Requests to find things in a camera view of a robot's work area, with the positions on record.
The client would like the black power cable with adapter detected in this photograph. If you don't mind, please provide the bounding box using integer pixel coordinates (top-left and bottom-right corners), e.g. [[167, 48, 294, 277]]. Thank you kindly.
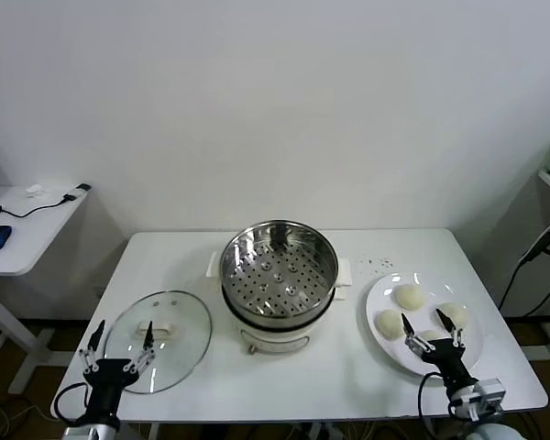
[[498, 213, 550, 318]]

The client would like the white side desk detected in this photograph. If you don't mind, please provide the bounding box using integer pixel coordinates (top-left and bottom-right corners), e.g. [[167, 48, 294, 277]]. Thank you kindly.
[[0, 184, 91, 395]]

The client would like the cream electric cooker pot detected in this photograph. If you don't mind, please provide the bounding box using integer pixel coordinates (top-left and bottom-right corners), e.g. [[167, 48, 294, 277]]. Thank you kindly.
[[205, 251, 353, 357]]

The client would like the perforated steel steamer basket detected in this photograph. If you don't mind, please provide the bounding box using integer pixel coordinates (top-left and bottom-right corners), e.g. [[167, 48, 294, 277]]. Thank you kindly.
[[219, 220, 340, 329]]

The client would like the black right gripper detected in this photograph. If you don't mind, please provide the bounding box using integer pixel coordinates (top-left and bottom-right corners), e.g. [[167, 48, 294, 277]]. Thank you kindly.
[[401, 308, 480, 391]]

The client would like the black desk cable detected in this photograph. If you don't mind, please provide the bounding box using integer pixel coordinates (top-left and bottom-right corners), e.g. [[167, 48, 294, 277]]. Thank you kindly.
[[0, 194, 77, 219]]

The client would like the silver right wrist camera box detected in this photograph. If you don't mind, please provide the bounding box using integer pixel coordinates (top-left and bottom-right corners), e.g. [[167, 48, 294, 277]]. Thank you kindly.
[[448, 378, 507, 423]]

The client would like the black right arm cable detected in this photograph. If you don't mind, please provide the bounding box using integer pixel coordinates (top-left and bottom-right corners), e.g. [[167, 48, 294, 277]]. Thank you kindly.
[[416, 371, 457, 440]]

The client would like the white oval plate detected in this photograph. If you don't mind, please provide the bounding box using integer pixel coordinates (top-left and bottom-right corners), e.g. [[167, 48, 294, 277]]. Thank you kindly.
[[364, 272, 483, 380]]

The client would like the oval glass pot lid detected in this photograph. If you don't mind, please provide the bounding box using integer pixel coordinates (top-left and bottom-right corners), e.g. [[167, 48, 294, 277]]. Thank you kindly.
[[103, 289, 213, 395]]

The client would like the white shelf leg frame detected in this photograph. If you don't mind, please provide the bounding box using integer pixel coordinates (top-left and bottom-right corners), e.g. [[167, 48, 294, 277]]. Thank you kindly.
[[520, 315, 550, 364]]

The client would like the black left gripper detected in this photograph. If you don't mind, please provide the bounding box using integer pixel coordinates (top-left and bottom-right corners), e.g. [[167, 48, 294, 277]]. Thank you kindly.
[[78, 319, 156, 425]]

